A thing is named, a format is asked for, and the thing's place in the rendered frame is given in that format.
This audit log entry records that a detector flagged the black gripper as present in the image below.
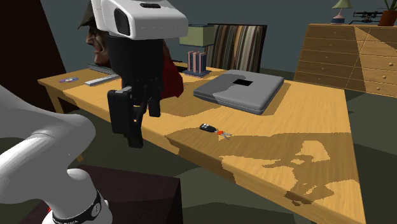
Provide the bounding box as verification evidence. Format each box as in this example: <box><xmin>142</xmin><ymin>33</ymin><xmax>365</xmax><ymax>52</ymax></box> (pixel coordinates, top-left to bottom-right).
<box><xmin>106</xmin><ymin>34</ymin><xmax>165</xmax><ymax>149</ymax></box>

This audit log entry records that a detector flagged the head bust with red cloak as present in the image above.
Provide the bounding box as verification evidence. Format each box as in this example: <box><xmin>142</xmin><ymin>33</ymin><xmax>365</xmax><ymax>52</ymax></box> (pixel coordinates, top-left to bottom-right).
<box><xmin>77</xmin><ymin>0</ymin><xmax>186</xmax><ymax>99</ymax></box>

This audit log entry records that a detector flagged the grey flat bar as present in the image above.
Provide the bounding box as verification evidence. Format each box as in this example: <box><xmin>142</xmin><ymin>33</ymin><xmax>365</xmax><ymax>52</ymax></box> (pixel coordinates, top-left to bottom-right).
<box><xmin>85</xmin><ymin>74</ymin><xmax>120</xmax><ymax>87</ymax></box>

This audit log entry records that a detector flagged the grey ruler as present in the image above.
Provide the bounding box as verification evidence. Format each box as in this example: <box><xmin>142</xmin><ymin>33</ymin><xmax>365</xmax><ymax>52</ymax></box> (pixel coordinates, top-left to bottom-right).
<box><xmin>87</xmin><ymin>63</ymin><xmax>116</xmax><ymax>76</ymax></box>

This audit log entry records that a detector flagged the black key fob with keys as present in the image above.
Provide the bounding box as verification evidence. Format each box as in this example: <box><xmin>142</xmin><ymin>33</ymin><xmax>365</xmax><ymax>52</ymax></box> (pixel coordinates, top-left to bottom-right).
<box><xmin>198</xmin><ymin>122</ymin><xmax>233</xmax><ymax>141</ymax></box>

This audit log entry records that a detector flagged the table lamp with green shade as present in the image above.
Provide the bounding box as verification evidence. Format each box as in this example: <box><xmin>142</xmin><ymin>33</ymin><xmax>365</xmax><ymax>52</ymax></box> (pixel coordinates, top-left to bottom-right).
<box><xmin>179</xmin><ymin>24</ymin><xmax>216</xmax><ymax>78</ymax></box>

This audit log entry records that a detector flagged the dark robot stand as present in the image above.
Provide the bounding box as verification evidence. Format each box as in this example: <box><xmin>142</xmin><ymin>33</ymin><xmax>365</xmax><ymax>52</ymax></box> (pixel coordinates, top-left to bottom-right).
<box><xmin>18</xmin><ymin>164</ymin><xmax>184</xmax><ymax>224</ymax></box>

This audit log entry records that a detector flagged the grey closed laptop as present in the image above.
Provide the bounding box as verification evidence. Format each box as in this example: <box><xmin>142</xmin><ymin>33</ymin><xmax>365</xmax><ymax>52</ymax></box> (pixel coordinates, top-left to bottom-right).
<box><xmin>193</xmin><ymin>69</ymin><xmax>285</xmax><ymax>116</ymax></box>

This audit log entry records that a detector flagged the striped chair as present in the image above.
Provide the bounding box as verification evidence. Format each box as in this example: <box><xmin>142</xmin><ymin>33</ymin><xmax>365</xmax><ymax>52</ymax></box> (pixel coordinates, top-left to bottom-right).
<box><xmin>204</xmin><ymin>23</ymin><xmax>268</xmax><ymax>74</ymax></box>

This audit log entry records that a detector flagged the dark brown cabinet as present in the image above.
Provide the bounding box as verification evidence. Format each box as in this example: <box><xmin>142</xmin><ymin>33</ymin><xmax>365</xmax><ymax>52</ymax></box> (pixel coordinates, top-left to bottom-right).
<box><xmin>0</xmin><ymin>0</ymin><xmax>67</xmax><ymax>113</ymax></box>

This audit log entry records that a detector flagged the wooden desk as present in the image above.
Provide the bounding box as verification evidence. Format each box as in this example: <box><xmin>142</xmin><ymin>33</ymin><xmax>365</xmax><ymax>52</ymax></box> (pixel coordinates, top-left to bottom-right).
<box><xmin>37</xmin><ymin>61</ymin><xmax>367</xmax><ymax>224</ymax></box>

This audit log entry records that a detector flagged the wooden chest of drawers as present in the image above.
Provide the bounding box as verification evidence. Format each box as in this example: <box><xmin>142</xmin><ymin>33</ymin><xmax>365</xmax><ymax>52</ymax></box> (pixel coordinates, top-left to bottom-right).
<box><xmin>292</xmin><ymin>0</ymin><xmax>397</xmax><ymax>99</ymax></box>

